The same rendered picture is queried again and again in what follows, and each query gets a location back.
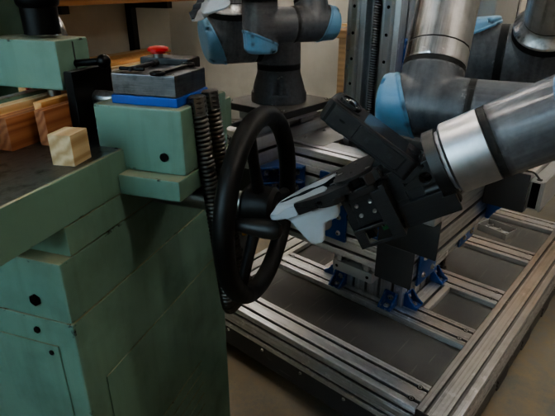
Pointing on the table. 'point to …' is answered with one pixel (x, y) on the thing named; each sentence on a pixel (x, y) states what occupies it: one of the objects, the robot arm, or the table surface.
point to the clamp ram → (87, 93)
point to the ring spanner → (171, 69)
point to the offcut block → (69, 146)
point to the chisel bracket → (40, 60)
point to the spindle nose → (39, 16)
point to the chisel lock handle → (94, 61)
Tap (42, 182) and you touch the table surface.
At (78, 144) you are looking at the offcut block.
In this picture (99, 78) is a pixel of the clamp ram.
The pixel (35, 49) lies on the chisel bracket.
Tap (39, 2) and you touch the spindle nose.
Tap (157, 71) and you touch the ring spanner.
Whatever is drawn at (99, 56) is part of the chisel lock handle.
